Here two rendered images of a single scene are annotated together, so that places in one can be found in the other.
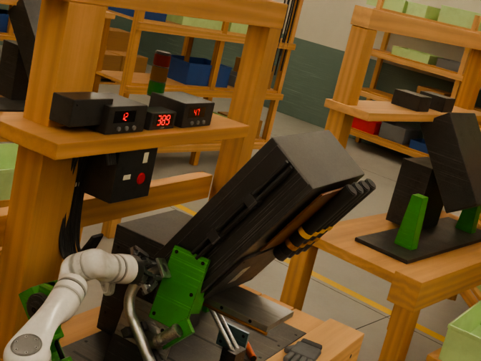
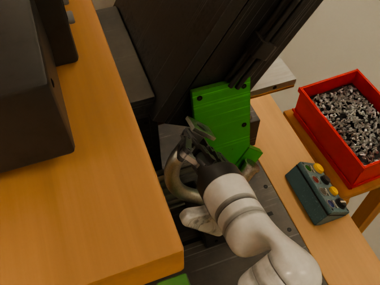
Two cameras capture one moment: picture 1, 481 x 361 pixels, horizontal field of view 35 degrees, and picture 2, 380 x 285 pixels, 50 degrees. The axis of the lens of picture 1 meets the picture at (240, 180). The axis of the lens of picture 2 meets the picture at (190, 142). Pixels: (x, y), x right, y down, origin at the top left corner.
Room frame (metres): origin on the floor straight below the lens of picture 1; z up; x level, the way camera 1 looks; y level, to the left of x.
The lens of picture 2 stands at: (1.64, 0.50, 1.79)
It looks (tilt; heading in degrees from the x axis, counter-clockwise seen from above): 54 degrees down; 312
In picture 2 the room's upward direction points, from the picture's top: straight up
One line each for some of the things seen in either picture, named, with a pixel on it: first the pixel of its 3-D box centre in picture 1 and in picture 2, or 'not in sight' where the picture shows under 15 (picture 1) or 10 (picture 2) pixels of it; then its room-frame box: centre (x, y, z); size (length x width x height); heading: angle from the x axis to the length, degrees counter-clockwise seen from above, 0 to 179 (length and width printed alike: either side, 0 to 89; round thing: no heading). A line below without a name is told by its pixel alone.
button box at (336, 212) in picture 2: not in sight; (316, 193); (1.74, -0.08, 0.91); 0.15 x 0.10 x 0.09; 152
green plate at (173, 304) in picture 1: (185, 286); (216, 117); (1.95, 0.08, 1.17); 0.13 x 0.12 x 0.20; 152
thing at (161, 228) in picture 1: (159, 277); (106, 111); (2.21, 0.17, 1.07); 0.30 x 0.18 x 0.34; 152
